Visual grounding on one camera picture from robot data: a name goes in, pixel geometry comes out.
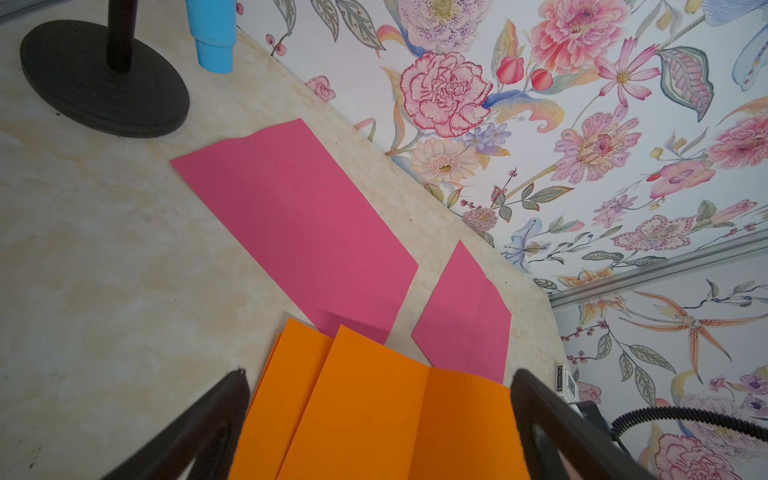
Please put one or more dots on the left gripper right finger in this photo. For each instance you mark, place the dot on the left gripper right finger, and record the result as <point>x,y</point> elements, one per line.
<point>558,443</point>

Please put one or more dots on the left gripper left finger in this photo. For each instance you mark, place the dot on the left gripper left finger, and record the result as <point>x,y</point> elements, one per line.
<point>201,442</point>

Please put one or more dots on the orange paper sheet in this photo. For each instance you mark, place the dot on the orange paper sheet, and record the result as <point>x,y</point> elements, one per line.
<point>279,401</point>
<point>377,414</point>

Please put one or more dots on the pink paper sheet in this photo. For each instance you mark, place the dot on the pink paper sheet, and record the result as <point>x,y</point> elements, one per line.
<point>465,325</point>

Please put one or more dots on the white QR code card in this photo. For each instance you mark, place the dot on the white QR code card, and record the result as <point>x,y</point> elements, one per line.
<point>565,385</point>

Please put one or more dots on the blue microphone on stand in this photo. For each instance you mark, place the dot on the blue microphone on stand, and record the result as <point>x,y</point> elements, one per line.
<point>102,77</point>

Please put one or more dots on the right aluminium corner post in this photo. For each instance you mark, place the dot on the right aluminium corner post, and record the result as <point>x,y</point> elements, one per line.
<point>752,244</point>

